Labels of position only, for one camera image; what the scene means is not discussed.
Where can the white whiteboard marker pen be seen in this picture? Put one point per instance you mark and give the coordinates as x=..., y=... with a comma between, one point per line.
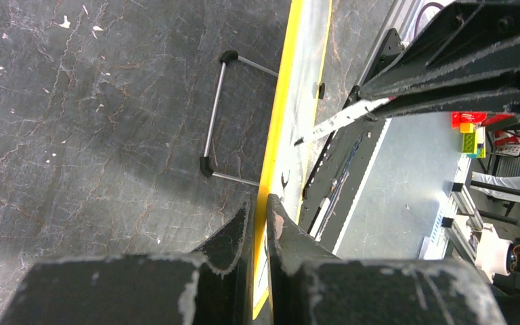
x=341, y=119

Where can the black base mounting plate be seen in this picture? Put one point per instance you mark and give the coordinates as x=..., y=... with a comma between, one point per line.
x=338, y=178

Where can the white whiteboard with yellow frame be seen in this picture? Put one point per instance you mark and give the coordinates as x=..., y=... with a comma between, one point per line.
x=284, y=168

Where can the colourful toy brick stack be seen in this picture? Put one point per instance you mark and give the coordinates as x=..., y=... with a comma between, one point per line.
x=470, y=126

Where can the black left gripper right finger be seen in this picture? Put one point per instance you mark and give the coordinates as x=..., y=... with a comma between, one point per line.
x=310, y=285

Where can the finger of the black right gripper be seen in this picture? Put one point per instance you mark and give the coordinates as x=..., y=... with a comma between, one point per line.
x=457, y=101
x=467, y=41

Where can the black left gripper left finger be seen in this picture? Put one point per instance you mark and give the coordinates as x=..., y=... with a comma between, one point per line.
x=211, y=284

